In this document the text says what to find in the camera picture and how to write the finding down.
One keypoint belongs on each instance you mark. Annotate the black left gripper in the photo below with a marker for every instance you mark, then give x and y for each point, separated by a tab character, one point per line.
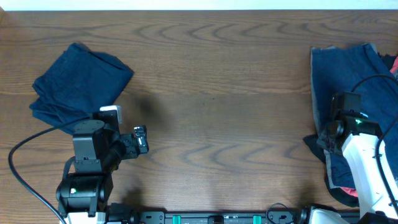
129	140

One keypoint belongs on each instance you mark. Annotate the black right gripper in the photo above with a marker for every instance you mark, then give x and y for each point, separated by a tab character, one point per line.
323	139

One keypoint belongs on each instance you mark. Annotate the dark blue shorts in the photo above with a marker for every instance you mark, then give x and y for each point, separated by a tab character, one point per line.
361	69

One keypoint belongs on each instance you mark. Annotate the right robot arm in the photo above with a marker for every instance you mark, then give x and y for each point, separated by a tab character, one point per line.
359	143

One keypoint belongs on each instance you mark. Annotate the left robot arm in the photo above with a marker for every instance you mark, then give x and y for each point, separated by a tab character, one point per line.
87	182

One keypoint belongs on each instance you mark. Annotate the folded dark blue garment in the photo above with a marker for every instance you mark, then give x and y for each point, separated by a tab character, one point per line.
79	82

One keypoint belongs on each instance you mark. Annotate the red garment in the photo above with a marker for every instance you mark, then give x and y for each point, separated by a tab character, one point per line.
390	61

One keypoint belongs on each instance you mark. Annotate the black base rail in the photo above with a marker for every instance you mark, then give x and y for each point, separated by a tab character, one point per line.
217	217

